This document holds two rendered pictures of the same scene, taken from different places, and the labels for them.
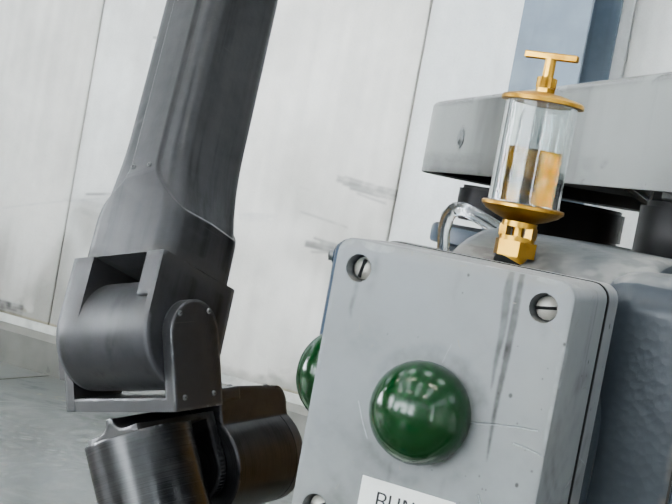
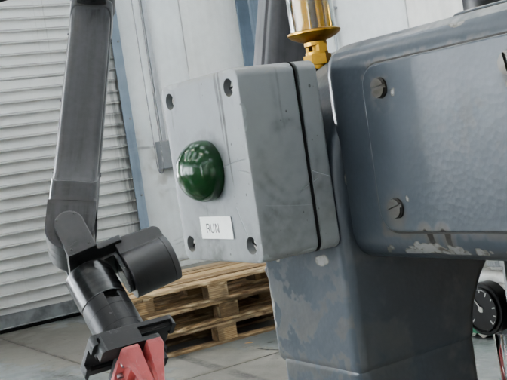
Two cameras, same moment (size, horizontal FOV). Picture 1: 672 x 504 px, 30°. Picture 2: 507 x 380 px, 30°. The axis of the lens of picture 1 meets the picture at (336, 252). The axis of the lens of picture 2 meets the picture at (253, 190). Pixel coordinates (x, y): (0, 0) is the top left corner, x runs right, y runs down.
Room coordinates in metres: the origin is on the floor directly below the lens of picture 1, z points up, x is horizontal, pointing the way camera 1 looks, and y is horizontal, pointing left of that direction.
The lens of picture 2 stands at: (-0.03, -0.28, 1.30)
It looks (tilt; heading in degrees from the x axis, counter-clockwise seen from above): 3 degrees down; 30
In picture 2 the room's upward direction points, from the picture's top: 8 degrees counter-clockwise
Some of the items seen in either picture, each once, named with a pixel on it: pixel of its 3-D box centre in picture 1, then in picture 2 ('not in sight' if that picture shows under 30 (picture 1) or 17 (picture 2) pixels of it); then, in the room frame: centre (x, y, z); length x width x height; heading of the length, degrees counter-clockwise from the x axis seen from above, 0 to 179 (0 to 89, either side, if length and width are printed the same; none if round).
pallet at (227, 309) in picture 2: not in sight; (198, 304); (5.39, 3.44, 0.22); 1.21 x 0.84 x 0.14; 152
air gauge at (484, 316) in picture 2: not in sight; (487, 307); (0.61, -0.08, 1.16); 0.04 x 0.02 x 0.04; 62
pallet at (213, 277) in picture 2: not in sight; (192, 286); (5.34, 3.44, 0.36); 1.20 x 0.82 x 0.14; 148
